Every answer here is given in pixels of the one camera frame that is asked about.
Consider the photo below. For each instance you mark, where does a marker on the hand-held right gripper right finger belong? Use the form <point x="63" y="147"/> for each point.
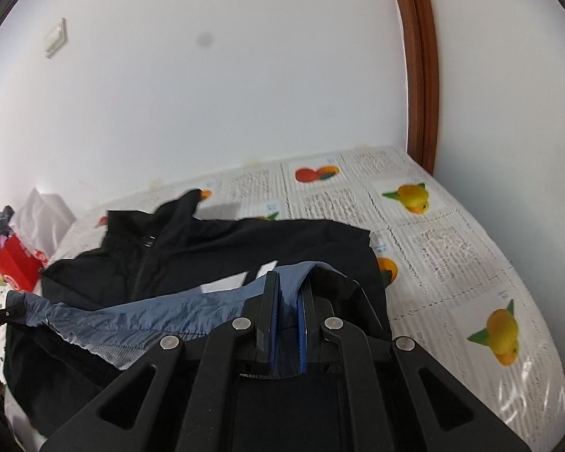
<point x="305" y="329"/>

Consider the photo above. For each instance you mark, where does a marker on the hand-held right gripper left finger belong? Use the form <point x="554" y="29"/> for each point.
<point x="272" y="325"/>

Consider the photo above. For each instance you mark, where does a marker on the black white blue jacket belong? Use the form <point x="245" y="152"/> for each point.
<point x="207" y="254"/>

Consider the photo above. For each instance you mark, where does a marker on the red paper bag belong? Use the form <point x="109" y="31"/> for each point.
<point x="16" y="263"/>

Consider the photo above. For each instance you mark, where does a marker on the white plastic bag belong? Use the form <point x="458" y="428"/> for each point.
<point x="40" y="219"/>

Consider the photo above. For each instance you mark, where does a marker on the fruit print tablecloth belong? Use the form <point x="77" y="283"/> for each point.
<point x="452" y="254"/>

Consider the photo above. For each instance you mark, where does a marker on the white wall light switch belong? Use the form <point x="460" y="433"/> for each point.
<point x="56" y="37"/>

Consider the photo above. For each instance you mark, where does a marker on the brown wooden door frame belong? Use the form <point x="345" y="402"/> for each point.
<point x="419" y="66"/>

